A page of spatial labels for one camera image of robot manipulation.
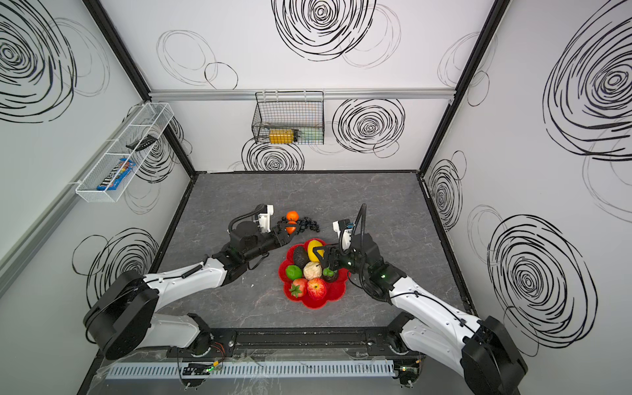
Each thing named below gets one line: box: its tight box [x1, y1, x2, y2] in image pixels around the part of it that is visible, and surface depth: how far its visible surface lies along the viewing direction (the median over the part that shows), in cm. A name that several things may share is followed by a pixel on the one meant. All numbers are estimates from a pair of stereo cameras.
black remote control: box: [125, 134, 158, 152], surface depth 82 cm
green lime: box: [286, 264, 303, 281], surface depth 85 cm
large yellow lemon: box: [307, 239, 326, 263], surface depth 89 cm
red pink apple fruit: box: [306, 278, 327, 301], surface depth 80 cm
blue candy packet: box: [96, 158, 137, 191], surface depth 72 cm
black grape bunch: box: [296, 216, 321, 235], surface depth 101 cm
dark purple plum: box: [322, 269, 339, 284], surface depth 85 cm
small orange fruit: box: [286, 210, 301, 222], surface depth 86 cm
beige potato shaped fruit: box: [302, 261, 323, 280], surface depth 84 cm
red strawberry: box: [289, 278, 308, 299], surface depth 80 cm
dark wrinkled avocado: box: [293, 245, 311, 270], surface depth 88 cm
